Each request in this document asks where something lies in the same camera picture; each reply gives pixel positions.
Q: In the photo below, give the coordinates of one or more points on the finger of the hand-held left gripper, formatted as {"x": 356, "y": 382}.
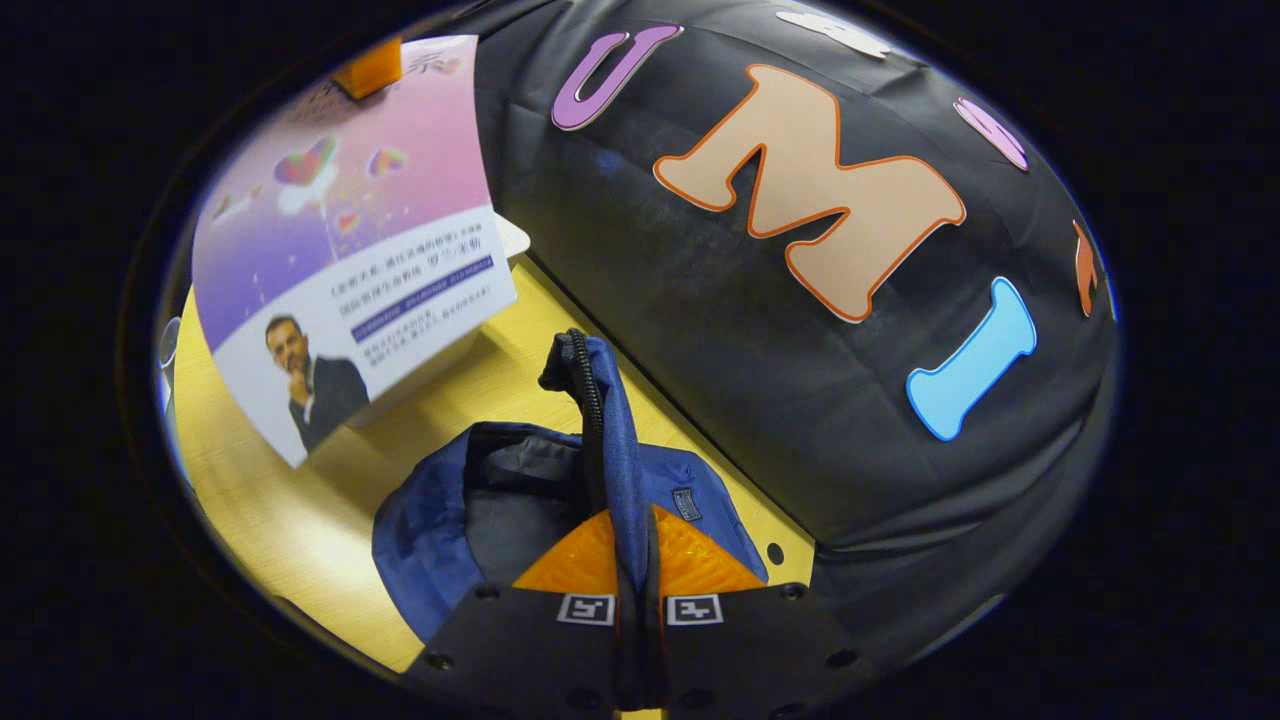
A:
{"x": 372, "y": 68}

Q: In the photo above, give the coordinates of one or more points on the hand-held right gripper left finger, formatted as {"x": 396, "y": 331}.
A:
{"x": 520, "y": 640}

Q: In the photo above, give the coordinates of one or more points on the white plastic bookshelf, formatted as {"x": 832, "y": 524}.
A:
{"x": 430, "y": 375}

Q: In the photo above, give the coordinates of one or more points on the pink purple book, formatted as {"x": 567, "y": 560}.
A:
{"x": 350, "y": 250}

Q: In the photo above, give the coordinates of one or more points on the black backdrop cloth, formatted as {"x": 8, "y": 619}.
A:
{"x": 750, "y": 420}

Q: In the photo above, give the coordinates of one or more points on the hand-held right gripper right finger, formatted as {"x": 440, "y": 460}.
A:
{"x": 760, "y": 645}

